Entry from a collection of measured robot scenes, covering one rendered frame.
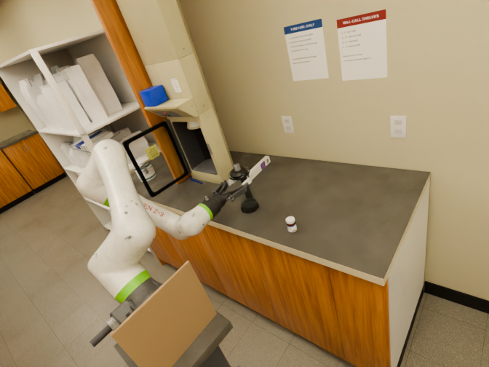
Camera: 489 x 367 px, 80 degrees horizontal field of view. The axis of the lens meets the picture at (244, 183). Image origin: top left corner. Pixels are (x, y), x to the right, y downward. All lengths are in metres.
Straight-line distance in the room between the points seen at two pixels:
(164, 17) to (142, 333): 1.32
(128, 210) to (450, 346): 1.84
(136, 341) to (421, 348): 1.60
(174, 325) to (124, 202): 0.43
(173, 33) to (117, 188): 0.86
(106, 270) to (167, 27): 1.12
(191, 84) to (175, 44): 0.20
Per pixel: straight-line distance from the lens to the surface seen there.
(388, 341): 1.55
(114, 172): 1.15
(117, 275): 1.06
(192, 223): 1.26
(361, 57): 1.56
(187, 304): 1.06
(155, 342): 1.05
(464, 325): 2.25
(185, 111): 1.62
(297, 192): 1.60
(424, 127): 1.60
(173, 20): 1.65
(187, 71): 1.65
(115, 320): 1.06
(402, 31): 1.49
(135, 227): 0.96
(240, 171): 1.43
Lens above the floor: 1.85
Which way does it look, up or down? 30 degrees down
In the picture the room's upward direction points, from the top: 18 degrees counter-clockwise
